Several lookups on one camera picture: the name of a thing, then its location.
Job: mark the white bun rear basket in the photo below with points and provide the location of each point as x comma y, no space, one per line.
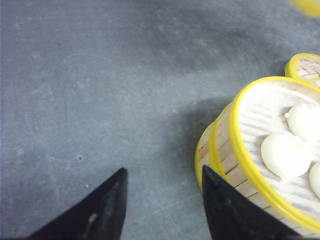
285,155

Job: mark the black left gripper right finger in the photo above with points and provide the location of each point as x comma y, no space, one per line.
230,216

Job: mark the small white bun held basket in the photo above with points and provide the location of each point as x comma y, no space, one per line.
314,179

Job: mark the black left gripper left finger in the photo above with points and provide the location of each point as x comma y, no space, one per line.
99,216

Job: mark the white cloth liner held basket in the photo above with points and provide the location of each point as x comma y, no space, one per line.
261,113

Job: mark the bamboo steamer basket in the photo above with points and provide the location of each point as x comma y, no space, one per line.
232,147
201,156

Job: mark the white bun left basket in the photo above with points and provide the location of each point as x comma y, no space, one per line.
303,120

